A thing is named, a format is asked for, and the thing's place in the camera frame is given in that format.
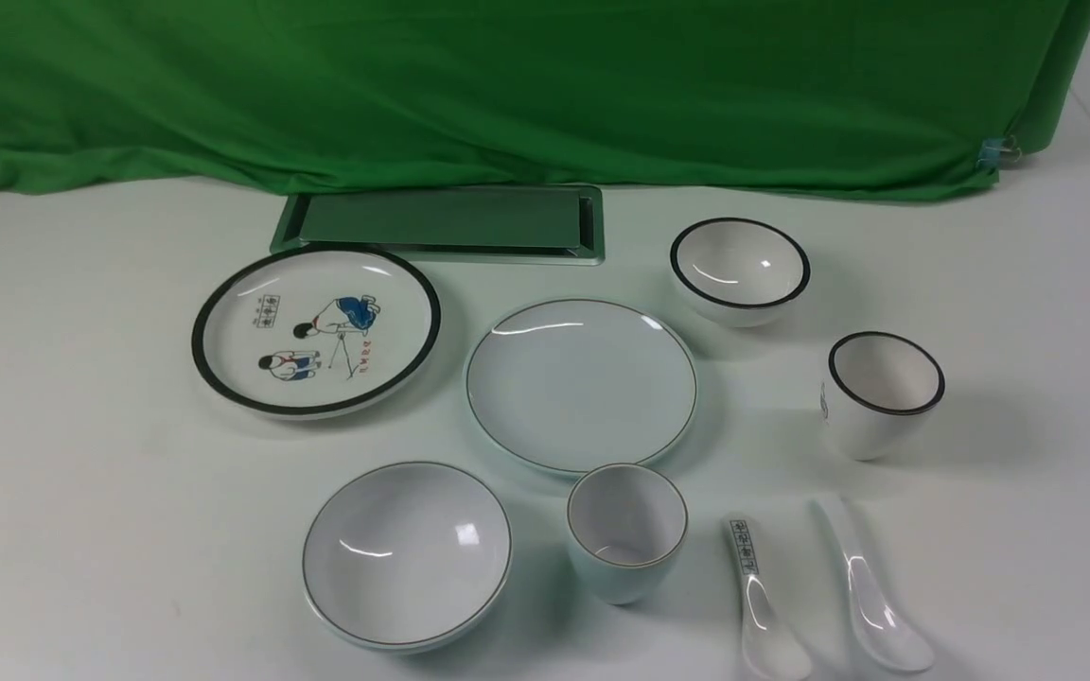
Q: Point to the pale blue cup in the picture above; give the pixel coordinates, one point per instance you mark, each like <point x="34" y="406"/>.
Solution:
<point x="626" y="527"/>

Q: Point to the pale blue thin-rimmed bowl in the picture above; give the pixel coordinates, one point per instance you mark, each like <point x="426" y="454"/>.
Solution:
<point x="407" y="557"/>

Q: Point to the plain white ceramic spoon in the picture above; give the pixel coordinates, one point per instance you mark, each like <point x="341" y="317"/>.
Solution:
<point x="880" y="632"/>

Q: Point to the plain pale blue plate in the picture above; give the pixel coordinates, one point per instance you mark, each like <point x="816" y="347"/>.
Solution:
<point x="571" y="384"/>

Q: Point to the black-rimmed white bowl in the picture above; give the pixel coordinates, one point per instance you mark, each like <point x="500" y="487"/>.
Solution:
<point x="738" y="272"/>

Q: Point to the illustrated black-rimmed plate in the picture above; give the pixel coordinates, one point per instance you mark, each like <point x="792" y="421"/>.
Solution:
<point x="316" y="332"/>

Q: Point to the black-rimmed white cup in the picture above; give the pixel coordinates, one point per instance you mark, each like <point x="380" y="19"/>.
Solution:
<point x="877" y="389"/>

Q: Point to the white spoon with label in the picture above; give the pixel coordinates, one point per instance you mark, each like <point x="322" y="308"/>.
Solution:
<point x="769" y="649"/>

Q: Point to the green backdrop cloth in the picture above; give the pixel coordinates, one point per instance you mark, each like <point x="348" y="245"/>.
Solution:
<point x="858" y="100"/>

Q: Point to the blue binder clip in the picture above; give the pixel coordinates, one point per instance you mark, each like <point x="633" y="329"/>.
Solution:
<point x="996" y="153"/>

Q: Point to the metal table cable hatch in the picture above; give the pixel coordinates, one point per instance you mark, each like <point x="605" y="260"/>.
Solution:
<point x="542" y="224"/>

